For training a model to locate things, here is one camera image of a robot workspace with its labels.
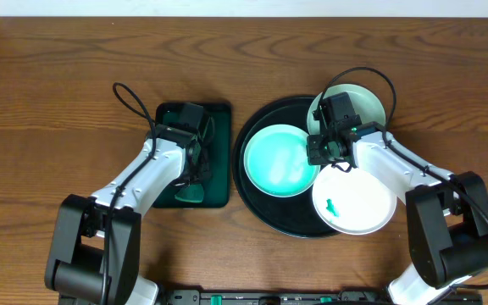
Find green sponge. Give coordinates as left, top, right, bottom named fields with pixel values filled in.
left=175, top=183, right=204, bottom=203

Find light green plate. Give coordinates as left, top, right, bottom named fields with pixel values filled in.
left=307, top=84, right=386, bottom=135
left=243, top=124, right=320, bottom=197

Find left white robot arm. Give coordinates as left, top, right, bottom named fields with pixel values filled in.
left=44, top=124, right=207, bottom=304

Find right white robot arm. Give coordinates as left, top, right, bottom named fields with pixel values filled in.
left=307, top=122, right=488, bottom=304

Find rectangular dark green tray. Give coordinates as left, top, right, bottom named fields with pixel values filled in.
left=152, top=102, right=232, bottom=208

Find round black tray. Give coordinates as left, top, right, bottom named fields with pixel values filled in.
left=232, top=95, right=340, bottom=238

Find white plate with green stain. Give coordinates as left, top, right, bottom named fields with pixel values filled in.
left=312, top=166, right=397, bottom=236

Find light green plate top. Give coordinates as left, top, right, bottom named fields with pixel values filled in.
left=307, top=84, right=386, bottom=135

